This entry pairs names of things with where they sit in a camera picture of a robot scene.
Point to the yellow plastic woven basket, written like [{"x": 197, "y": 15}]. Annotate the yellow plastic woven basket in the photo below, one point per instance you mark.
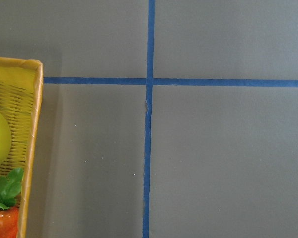
[{"x": 21, "y": 87}]

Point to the toy carrot with leaves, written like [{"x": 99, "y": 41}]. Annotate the toy carrot with leaves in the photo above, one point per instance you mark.
[{"x": 10, "y": 188}]

